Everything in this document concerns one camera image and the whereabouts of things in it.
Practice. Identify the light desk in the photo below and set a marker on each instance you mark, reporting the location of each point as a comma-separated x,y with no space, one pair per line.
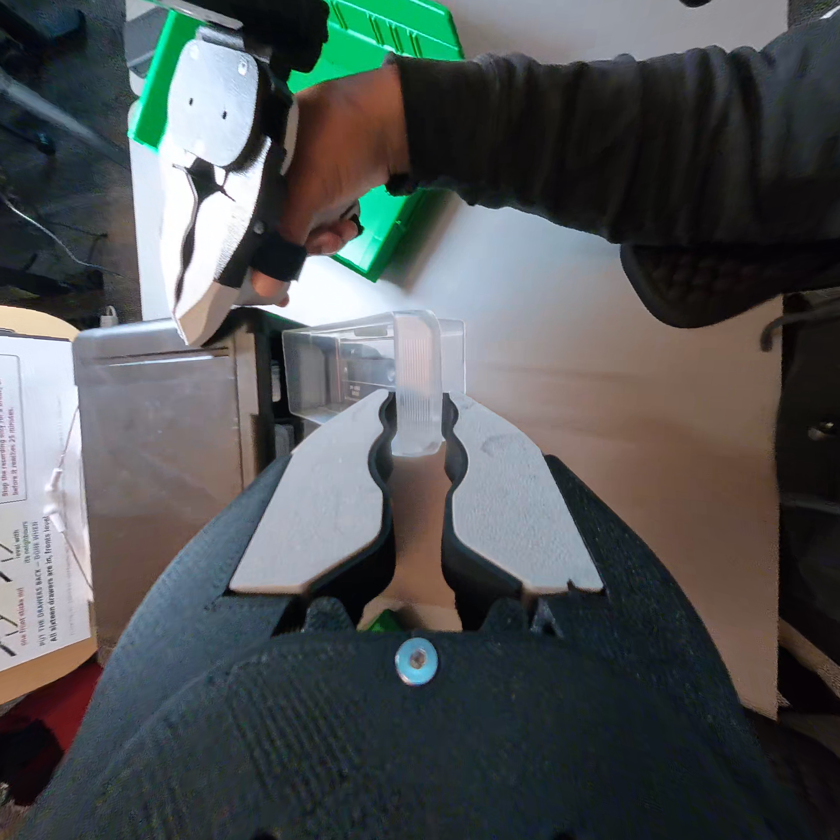
590,426

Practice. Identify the wooden document stand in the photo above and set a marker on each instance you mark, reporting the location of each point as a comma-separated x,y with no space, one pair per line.
39,321

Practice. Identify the person's right forearm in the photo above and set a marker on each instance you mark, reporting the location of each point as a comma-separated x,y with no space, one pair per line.
590,131

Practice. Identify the person's right hand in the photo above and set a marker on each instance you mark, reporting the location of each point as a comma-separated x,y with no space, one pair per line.
341,151

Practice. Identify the clear plastic drawer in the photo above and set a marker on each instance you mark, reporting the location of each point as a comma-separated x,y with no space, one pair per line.
328,367

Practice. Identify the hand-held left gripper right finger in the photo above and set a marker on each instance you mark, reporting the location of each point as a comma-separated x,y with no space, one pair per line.
518,518

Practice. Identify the black drawer cabinet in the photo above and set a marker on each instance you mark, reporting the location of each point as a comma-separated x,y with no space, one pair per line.
164,459

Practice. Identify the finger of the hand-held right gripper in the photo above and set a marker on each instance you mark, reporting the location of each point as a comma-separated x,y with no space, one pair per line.
226,236
174,249

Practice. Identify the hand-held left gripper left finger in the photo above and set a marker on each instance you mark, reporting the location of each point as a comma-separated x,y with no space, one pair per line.
315,512

